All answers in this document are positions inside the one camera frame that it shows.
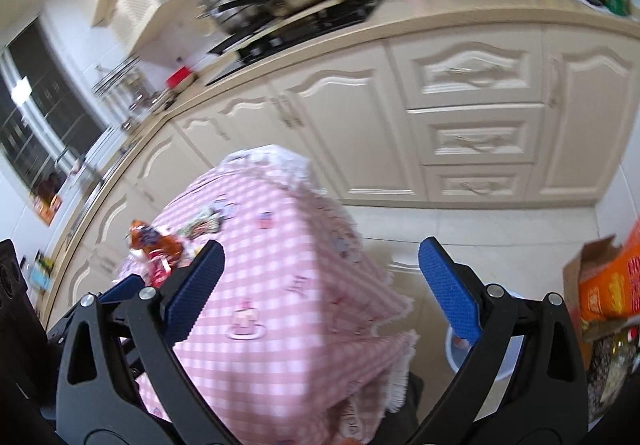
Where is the black gas hob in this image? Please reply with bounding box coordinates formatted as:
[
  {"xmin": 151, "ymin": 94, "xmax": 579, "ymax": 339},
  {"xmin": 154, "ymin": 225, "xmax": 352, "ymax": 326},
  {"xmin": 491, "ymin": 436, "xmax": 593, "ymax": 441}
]
[{"xmin": 206, "ymin": 0, "xmax": 387, "ymax": 87}]

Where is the orange cardboard box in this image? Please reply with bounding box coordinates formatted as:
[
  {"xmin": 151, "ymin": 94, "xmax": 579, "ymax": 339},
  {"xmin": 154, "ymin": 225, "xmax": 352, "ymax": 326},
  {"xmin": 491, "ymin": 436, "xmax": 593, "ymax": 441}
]
[{"xmin": 562, "ymin": 220, "xmax": 640, "ymax": 341}]

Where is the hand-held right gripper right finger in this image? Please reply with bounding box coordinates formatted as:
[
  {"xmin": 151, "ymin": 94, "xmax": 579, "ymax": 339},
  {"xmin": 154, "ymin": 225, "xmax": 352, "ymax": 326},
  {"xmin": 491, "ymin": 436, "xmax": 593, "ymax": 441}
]
[{"xmin": 412, "ymin": 237, "xmax": 589, "ymax": 445}]

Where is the cream lattice door cabinet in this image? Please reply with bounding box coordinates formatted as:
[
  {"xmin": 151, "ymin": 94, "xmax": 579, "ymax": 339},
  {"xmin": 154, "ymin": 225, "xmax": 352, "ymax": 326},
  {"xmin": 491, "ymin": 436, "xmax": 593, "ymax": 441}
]
[{"xmin": 106, "ymin": 0, "xmax": 162, "ymax": 47}]

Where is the wall utensil rack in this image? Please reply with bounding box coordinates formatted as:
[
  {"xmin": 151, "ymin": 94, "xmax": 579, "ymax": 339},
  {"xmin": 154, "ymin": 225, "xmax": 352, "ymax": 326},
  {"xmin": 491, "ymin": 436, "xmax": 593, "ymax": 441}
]
[{"xmin": 92, "ymin": 56, "xmax": 147, "ymax": 99}]

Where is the red plastic basin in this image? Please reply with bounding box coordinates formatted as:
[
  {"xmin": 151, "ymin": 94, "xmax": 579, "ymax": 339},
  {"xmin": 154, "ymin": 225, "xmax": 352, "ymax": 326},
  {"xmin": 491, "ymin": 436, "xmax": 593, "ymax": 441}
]
[{"xmin": 166, "ymin": 66, "xmax": 197, "ymax": 89}]

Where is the white bowl on floor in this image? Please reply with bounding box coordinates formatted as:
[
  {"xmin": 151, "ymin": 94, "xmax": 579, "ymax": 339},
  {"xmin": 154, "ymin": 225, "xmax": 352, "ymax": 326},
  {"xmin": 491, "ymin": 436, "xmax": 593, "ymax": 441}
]
[{"xmin": 445, "ymin": 292, "xmax": 526, "ymax": 382}]

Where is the dark speckled bag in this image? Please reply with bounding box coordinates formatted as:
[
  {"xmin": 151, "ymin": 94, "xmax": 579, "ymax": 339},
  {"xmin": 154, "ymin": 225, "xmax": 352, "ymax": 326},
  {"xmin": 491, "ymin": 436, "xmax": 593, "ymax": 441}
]
[{"xmin": 585, "ymin": 320, "xmax": 640, "ymax": 421}]

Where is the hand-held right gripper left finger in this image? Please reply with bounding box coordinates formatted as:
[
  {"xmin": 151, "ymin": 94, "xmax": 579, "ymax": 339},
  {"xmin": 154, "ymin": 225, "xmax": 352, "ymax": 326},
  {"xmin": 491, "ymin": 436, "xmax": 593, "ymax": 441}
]
[{"xmin": 55, "ymin": 240, "xmax": 226, "ymax": 445}]

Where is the yellow dish soap bottle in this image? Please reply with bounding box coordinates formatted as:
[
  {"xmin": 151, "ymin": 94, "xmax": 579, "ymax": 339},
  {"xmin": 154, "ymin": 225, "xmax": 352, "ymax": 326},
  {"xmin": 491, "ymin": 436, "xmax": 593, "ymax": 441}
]
[{"xmin": 30, "ymin": 190, "xmax": 64, "ymax": 227}]

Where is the kitchen window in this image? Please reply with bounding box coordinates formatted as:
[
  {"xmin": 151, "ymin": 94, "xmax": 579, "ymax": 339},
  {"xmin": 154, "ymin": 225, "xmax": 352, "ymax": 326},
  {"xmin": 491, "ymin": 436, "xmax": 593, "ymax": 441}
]
[{"xmin": 0, "ymin": 20, "xmax": 109, "ymax": 192}]

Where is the red snack wrapper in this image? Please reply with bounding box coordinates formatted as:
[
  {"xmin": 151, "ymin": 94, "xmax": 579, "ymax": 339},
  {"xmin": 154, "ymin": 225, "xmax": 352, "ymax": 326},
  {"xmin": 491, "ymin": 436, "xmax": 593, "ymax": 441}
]
[{"xmin": 145, "ymin": 252, "xmax": 175, "ymax": 289}]

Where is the orange snack wrapper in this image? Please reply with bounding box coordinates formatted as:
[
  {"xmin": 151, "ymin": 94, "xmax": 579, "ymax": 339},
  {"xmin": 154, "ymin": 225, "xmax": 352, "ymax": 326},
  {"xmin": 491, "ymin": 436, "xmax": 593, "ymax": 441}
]
[{"xmin": 129, "ymin": 220, "xmax": 183, "ymax": 271}]

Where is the steel steamer pot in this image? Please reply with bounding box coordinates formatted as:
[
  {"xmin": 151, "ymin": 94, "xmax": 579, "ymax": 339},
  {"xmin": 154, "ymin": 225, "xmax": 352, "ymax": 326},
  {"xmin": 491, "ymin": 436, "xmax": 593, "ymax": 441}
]
[{"xmin": 194, "ymin": 0, "xmax": 275, "ymax": 35}]

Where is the green white wrapper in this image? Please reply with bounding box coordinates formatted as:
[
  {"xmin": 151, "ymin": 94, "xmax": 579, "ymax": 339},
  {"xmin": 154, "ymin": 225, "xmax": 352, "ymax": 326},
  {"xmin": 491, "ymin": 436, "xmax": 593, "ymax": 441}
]
[{"xmin": 175, "ymin": 208, "xmax": 227, "ymax": 240}]

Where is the cream cabinet drawer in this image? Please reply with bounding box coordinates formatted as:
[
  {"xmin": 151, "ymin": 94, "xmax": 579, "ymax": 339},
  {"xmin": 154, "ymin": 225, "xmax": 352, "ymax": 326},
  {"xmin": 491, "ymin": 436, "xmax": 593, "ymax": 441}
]
[
  {"xmin": 406, "ymin": 104, "xmax": 547, "ymax": 167},
  {"xmin": 421, "ymin": 163, "xmax": 534, "ymax": 204},
  {"xmin": 389, "ymin": 28, "xmax": 547, "ymax": 109}
]

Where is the cream lower kitchen cabinet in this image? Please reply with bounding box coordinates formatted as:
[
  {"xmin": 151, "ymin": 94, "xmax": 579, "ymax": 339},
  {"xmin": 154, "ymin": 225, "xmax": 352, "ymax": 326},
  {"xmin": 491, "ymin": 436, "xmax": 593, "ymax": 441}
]
[{"xmin": 40, "ymin": 22, "xmax": 640, "ymax": 326}]

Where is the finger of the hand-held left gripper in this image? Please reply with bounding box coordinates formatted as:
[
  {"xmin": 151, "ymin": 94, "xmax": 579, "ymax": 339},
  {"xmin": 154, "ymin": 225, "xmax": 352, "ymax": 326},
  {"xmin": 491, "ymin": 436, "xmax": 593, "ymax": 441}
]
[{"xmin": 97, "ymin": 274, "xmax": 147, "ymax": 306}]

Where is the pink checkered tablecloth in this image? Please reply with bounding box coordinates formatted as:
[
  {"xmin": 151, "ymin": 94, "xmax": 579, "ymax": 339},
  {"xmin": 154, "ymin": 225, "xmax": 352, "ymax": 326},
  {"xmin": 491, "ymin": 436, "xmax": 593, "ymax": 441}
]
[{"xmin": 114, "ymin": 145, "xmax": 421, "ymax": 445}]

